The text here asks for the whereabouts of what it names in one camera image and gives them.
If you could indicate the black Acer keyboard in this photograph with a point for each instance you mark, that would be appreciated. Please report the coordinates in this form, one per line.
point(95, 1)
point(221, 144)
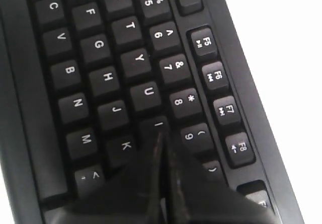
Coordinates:
point(84, 83)

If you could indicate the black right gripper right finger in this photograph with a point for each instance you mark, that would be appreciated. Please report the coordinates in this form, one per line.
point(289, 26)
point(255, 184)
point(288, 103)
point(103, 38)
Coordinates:
point(196, 197)

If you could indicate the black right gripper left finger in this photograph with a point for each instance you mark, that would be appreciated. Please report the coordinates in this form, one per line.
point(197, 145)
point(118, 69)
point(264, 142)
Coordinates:
point(132, 196)

